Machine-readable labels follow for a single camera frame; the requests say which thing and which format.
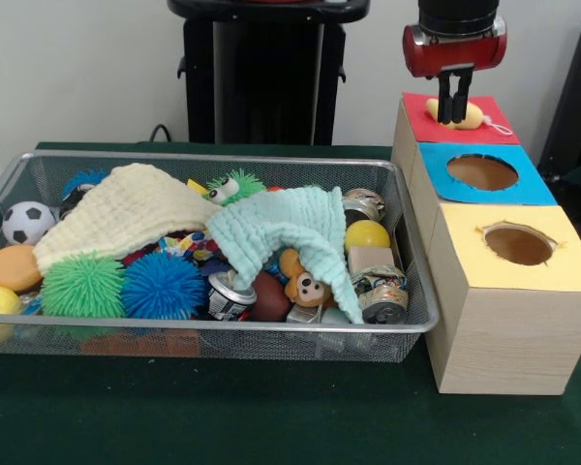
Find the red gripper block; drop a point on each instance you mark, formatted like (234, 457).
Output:
(455, 55)

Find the yellow plush duck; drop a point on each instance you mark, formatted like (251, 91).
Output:
(474, 116)

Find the light blue waffle cloth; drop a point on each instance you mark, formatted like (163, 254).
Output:
(281, 218)

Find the brown plush monkey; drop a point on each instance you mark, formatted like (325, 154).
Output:
(310, 286)

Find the wooden box with three holes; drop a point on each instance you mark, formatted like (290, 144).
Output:
(503, 349)

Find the yellow smooth ball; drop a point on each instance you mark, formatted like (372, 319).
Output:
(368, 235)

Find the crushed printed drink can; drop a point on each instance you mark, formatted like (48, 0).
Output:
(385, 300)

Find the green spiky toy with eyes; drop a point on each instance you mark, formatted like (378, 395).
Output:
(242, 189)

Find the blue spiky rubber ball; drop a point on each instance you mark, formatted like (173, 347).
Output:
(164, 286)

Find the cream waffle cloth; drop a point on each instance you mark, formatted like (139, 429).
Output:
(126, 213)

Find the green spiky rubber ball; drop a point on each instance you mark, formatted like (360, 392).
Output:
(84, 286)

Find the small soccer ball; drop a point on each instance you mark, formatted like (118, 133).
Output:
(28, 222)

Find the orange foam ball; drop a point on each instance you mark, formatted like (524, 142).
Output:
(12, 266)

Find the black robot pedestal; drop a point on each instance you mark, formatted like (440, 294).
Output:
(261, 72)

